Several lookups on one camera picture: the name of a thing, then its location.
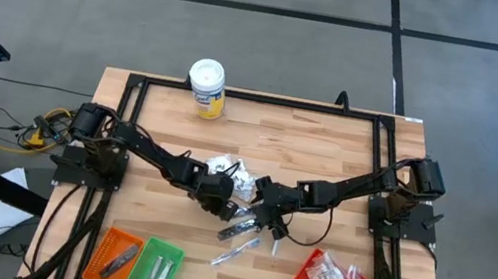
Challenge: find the orange plastic basket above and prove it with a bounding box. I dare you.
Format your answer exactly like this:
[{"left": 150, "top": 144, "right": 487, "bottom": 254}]
[{"left": 82, "top": 223, "right": 147, "bottom": 279}]

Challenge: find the black frame clamp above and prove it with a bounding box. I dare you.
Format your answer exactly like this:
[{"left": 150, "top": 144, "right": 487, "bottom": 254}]
[{"left": 333, "top": 89, "right": 353, "bottom": 115}]

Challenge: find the yellow cable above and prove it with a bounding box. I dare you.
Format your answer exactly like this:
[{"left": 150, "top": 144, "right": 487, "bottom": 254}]
[{"left": 0, "top": 96, "right": 78, "bottom": 164}]

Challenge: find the black aluminium table frame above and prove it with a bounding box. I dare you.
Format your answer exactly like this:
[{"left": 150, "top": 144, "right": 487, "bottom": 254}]
[{"left": 22, "top": 57, "right": 480, "bottom": 279}]

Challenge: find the small silver item packet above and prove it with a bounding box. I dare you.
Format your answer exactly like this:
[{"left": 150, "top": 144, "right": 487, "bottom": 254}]
[
  {"left": 148, "top": 253, "right": 166, "bottom": 279},
  {"left": 157, "top": 256, "right": 177, "bottom": 279}
]

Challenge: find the yellow white wipes canister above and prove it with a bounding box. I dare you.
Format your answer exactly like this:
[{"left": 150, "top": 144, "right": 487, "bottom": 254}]
[{"left": 181, "top": 55, "right": 232, "bottom": 123}]

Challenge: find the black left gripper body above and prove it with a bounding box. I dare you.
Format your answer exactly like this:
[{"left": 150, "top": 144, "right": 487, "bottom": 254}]
[{"left": 189, "top": 168, "right": 246, "bottom": 223}]

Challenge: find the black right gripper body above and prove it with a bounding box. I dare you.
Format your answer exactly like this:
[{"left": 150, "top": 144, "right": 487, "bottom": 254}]
[{"left": 246, "top": 172, "right": 310, "bottom": 246}]

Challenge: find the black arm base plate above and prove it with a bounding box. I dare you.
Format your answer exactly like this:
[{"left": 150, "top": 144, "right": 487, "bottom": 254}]
[
  {"left": 46, "top": 140, "right": 130, "bottom": 195},
  {"left": 363, "top": 193, "right": 443, "bottom": 246}
]

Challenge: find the light blue bagged toothbrush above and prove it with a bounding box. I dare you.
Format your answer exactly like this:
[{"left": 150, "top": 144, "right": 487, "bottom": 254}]
[
  {"left": 269, "top": 237, "right": 283, "bottom": 258},
  {"left": 209, "top": 229, "right": 263, "bottom": 274}
]

